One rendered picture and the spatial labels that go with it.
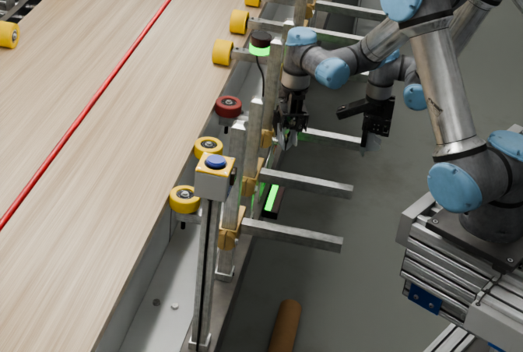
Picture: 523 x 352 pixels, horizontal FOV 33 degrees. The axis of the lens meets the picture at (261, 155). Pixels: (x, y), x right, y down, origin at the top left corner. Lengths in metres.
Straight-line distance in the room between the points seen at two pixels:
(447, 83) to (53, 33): 1.57
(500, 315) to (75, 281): 0.94
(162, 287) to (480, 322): 0.86
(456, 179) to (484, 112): 2.97
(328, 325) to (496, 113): 1.97
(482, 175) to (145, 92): 1.19
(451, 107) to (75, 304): 0.90
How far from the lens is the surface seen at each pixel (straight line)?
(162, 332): 2.31
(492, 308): 2.05
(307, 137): 2.69
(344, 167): 4.13
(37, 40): 3.02
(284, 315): 3.19
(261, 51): 2.52
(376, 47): 2.21
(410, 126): 4.56
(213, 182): 1.82
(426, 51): 1.90
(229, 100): 2.69
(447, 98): 1.90
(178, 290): 2.43
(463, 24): 2.33
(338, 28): 5.13
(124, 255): 2.09
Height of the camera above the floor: 2.24
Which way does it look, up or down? 33 degrees down
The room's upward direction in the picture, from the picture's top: 7 degrees clockwise
